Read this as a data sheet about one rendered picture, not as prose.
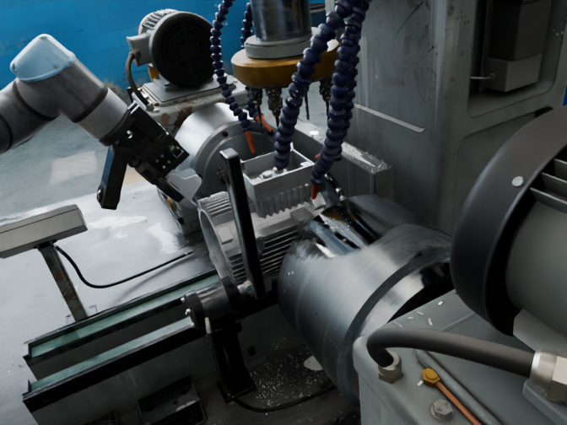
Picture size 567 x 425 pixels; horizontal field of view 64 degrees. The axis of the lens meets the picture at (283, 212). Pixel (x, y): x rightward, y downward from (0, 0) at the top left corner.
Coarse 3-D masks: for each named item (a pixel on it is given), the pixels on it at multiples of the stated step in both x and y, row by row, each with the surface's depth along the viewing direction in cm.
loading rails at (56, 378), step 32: (160, 288) 90; (192, 288) 90; (96, 320) 86; (128, 320) 86; (160, 320) 89; (256, 320) 86; (32, 352) 81; (64, 352) 82; (96, 352) 85; (128, 352) 77; (160, 352) 79; (192, 352) 83; (256, 352) 87; (32, 384) 75; (64, 384) 73; (96, 384) 76; (128, 384) 79; (160, 384) 82; (64, 416) 76; (96, 416) 79
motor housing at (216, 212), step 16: (224, 192) 84; (208, 208) 79; (224, 208) 78; (208, 224) 90; (224, 224) 78; (256, 224) 79; (272, 224) 80; (288, 224) 79; (208, 240) 91; (272, 240) 78; (288, 240) 80; (224, 256) 77; (240, 256) 76; (272, 256) 78; (224, 272) 90; (240, 272) 77; (272, 272) 80
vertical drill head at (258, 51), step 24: (264, 0) 66; (288, 0) 66; (264, 24) 68; (288, 24) 68; (264, 48) 68; (288, 48) 68; (336, 48) 70; (240, 72) 70; (264, 72) 67; (288, 72) 67
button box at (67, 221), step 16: (64, 208) 91; (16, 224) 88; (32, 224) 89; (48, 224) 90; (64, 224) 91; (80, 224) 92; (0, 240) 87; (16, 240) 88; (32, 240) 89; (48, 240) 92; (0, 256) 89
